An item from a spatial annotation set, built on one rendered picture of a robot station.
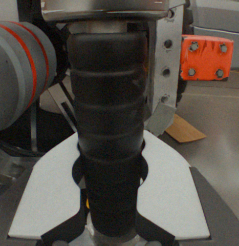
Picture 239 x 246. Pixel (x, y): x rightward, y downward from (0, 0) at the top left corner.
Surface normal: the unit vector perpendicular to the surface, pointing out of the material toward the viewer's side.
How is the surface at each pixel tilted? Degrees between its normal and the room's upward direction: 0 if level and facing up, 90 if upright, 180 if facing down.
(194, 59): 90
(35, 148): 9
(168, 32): 90
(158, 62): 90
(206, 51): 90
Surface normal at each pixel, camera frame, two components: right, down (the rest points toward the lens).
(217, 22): 0.00, 0.47
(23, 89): 0.55, 0.48
